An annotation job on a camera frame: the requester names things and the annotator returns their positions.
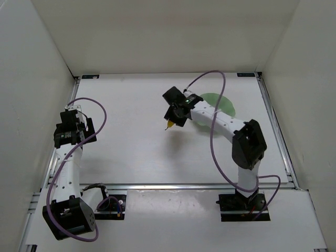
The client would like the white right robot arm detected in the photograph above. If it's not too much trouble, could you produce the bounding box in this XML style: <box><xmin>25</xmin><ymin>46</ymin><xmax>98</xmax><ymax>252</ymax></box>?
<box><xmin>163</xmin><ymin>87</ymin><xmax>267</xmax><ymax>200</ymax></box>

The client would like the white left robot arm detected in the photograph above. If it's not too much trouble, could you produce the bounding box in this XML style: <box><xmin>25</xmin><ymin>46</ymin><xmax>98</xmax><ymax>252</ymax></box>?
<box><xmin>42</xmin><ymin>105</ymin><xmax>103</xmax><ymax>243</ymax></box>

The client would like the right blue corner label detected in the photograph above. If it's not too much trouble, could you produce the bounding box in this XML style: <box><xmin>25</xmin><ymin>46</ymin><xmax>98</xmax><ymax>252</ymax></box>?
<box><xmin>237</xmin><ymin>72</ymin><xmax>255</xmax><ymax>78</ymax></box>

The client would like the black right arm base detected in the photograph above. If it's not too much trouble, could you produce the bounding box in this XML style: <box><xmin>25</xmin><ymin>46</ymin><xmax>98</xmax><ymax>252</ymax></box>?
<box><xmin>216</xmin><ymin>193</ymin><xmax>271</xmax><ymax>222</ymax></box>

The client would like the blue corner label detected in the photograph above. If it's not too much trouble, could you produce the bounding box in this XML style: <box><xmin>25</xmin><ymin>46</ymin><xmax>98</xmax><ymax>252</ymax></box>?
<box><xmin>237</xmin><ymin>72</ymin><xmax>255</xmax><ymax>78</ymax></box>
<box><xmin>81</xmin><ymin>75</ymin><xmax>100</xmax><ymax>79</ymax></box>

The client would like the aluminium side frame rail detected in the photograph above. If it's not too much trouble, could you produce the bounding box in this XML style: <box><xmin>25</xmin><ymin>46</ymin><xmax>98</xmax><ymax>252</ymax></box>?
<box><xmin>16</xmin><ymin>76</ymin><xmax>82</xmax><ymax>251</ymax></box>

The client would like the yellow fake pear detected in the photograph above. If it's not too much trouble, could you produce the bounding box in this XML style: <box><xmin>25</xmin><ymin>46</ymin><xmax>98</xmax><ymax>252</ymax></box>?
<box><xmin>165</xmin><ymin>120</ymin><xmax>174</xmax><ymax>130</ymax></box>

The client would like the left blue corner label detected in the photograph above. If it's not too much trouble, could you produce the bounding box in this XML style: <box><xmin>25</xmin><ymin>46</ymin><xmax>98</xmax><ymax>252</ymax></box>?
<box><xmin>81</xmin><ymin>75</ymin><xmax>100</xmax><ymax>79</ymax></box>

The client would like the green glass fruit bowl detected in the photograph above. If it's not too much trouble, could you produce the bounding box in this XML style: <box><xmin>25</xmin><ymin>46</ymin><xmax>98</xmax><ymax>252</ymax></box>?
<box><xmin>200</xmin><ymin>93</ymin><xmax>236</xmax><ymax>117</ymax></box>

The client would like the aluminium front frame rail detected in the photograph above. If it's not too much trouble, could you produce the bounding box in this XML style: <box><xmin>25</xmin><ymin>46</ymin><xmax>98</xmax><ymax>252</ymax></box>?
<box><xmin>78</xmin><ymin>183</ymin><xmax>300</xmax><ymax>191</ymax></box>

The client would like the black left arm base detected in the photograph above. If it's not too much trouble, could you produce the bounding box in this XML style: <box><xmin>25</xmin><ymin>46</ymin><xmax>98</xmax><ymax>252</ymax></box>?
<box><xmin>81</xmin><ymin>183</ymin><xmax>127</xmax><ymax>221</ymax></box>

